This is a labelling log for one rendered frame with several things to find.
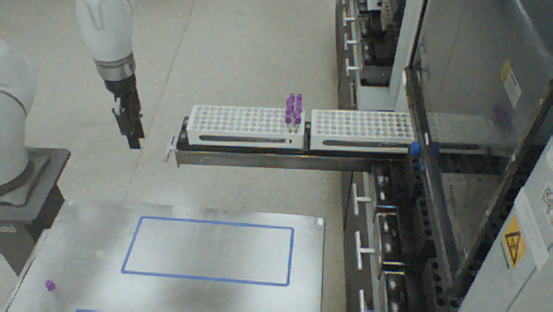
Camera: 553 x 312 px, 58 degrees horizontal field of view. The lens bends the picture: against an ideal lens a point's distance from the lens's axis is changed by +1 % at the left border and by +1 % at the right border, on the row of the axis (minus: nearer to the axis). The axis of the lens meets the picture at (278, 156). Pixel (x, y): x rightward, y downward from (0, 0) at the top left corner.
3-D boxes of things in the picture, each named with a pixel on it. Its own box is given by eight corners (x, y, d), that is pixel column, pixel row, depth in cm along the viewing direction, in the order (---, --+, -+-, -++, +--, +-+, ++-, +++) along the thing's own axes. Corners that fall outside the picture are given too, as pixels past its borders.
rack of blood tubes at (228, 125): (303, 126, 136) (304, 109, 131) (302, 152, 129) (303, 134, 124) (196, 121, 137) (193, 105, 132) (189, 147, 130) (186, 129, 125)
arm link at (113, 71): (136, 41, 119) (141, 62, 123) (98, 39, 119) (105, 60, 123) (126, 63, 112) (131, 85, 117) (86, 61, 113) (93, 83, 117)
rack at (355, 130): (421, 130, 134) (426, 113, 130) (427, 157, 127) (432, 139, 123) (310, 126, 136) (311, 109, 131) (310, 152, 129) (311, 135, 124)
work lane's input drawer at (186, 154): (428, 144, 140) (435, 120, 134) (435, 181, 131) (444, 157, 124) (172, 134, 143) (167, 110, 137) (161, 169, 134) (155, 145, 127)
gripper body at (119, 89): (128, 83, 117) (136, 114, 123) (137, 62, 123) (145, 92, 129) (96, 81, 117) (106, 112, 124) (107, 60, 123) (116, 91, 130)
